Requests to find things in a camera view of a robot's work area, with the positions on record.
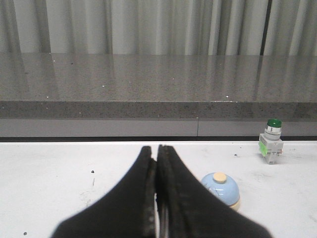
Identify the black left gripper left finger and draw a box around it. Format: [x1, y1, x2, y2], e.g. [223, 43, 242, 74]
[52, 146, 156, 238]

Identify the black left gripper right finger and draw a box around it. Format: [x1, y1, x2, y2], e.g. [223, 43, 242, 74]
[156, 145, 271, 238]

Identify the blue and cream desk bell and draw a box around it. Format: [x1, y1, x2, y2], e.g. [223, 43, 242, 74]
[201, 172, 241, 211]

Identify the grey pleated curtain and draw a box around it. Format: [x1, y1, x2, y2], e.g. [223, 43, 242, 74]
[0, 0, 317, 56]

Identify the green pushbutton switch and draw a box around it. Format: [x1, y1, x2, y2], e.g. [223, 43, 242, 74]
[259, 119, 283, 165]

